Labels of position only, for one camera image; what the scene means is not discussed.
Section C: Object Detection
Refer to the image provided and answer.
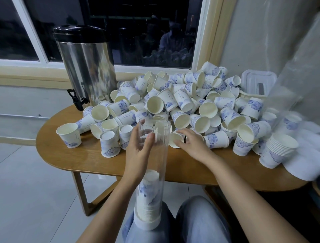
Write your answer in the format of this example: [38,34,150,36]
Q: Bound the person's left hand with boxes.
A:
[124,131,156,184]

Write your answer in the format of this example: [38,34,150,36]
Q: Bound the person's right hand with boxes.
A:
[175,128,216,167]

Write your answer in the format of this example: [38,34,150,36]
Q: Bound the clear plastic cup dispenser tube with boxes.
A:
[134,117,172,231]

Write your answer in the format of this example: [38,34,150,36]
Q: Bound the single blue-printed paper cup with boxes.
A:
[168,131,185,149]

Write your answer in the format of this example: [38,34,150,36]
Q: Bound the nested stack of paper cups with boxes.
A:
[136,170,162,224]
[259,133,300,169]

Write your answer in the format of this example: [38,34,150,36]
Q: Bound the pile of paper cups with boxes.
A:
[56,61,281,158]

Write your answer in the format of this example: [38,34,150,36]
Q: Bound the person's left forearm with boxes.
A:
[77,175,144,243]

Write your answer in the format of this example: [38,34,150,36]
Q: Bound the person's right forearm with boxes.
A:
[202,153,309,243]

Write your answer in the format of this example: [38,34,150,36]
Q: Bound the person's blue jeans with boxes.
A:
[122,195,232,243]

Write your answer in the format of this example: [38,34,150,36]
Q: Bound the white plastic lid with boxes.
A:
[240,69,278,98]

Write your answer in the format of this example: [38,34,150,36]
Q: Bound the stainless steel water dispenser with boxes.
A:
[52,25,118,112]

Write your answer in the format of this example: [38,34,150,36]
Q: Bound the clear plastic bag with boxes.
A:
[270,10,320,126]

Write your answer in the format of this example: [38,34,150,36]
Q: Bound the white framed window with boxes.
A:
[0,0,236,86]

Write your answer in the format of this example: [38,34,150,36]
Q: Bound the wooden table leg frame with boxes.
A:
[71,172,124,217]

